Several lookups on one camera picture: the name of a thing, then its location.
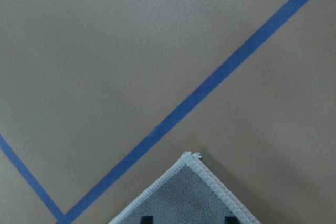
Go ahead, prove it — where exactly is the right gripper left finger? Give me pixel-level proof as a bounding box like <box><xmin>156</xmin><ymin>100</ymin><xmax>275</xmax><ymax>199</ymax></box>
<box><xmin>140</xmin><ymin>216</ymin><xmax>153</xmax><ymax>224</ymax></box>

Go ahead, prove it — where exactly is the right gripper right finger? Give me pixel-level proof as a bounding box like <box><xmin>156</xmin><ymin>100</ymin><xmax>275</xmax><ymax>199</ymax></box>
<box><xmin>224</xmin><ymin>216</ymin><xmax>238</xmax><ymax>224</ymax></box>

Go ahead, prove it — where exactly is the pink towel with grey edge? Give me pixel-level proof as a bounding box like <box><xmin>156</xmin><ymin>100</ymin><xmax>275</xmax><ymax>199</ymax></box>
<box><xmin>111</xmin><ymin>151</ymin><xmax>259</xmax><ymax>223</ymax></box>

